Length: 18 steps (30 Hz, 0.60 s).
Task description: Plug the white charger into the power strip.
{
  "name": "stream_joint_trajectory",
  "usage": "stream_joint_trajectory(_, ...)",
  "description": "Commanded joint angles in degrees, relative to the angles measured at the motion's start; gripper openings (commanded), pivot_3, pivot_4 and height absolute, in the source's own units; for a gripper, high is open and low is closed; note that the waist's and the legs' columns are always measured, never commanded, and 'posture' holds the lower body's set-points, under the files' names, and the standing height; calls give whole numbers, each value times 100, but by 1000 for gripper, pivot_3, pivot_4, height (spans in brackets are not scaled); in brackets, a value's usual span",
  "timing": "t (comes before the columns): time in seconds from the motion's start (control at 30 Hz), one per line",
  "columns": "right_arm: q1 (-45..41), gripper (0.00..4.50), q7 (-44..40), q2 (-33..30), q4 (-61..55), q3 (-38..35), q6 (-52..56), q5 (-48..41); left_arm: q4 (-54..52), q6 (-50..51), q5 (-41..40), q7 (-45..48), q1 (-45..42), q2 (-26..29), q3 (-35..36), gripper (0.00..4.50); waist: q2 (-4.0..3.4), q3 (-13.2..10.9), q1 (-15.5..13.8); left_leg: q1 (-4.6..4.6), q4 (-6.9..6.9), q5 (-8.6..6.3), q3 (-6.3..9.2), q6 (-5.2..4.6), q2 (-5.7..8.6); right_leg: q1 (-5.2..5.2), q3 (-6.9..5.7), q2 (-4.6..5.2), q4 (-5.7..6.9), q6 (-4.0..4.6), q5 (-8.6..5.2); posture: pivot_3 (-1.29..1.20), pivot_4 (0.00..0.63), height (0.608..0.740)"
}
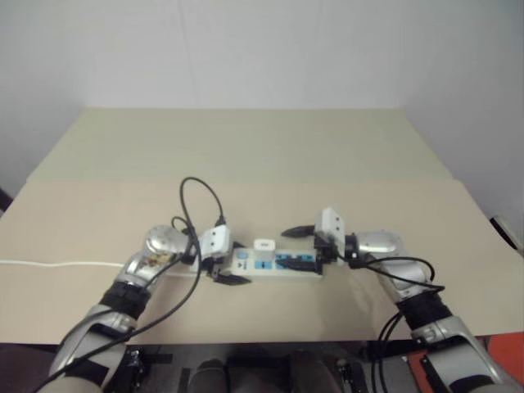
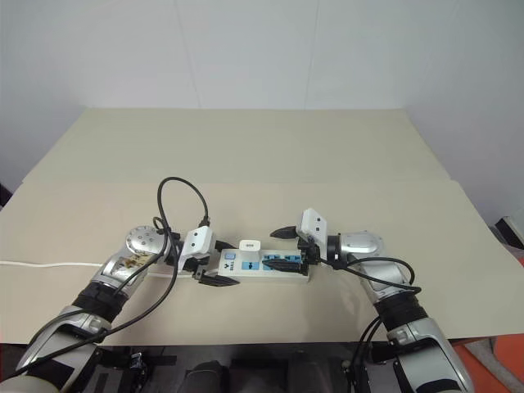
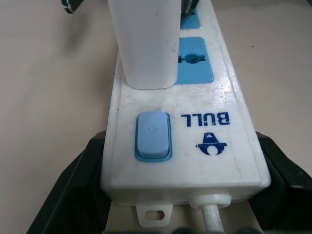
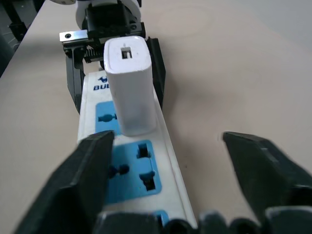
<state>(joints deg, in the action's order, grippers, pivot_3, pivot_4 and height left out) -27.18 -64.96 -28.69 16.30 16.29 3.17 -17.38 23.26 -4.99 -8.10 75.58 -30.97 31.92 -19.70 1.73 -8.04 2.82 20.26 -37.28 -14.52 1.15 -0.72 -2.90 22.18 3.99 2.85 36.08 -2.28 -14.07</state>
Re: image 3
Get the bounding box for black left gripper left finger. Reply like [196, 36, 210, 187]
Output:
[28, 131, 113, 234]

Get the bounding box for white charger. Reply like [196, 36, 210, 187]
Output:
[107, 0, 181, 90]

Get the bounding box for white power strip cable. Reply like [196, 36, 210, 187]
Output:
[189, 192, 231, 234]

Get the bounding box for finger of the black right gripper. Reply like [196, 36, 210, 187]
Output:
[179, 0, 198, 17]
[60, 0, 85, 15]

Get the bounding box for white power strip blue sockets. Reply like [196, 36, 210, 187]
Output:
[99, 0, 272, 227]

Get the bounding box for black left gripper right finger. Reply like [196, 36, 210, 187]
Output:
[245, 133, 312, 234]

